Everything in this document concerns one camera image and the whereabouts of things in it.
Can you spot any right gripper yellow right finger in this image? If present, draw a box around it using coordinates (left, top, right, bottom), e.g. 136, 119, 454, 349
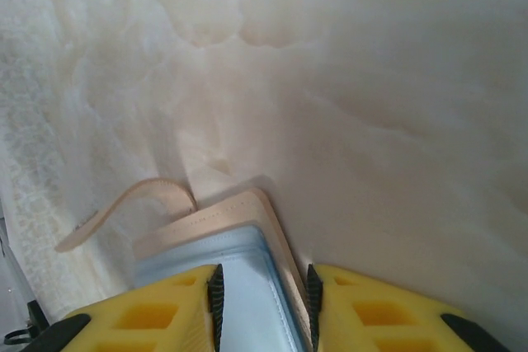
305, 263, 507, 352

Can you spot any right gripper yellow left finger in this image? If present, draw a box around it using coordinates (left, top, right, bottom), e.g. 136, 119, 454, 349
39, 263, 226, 352

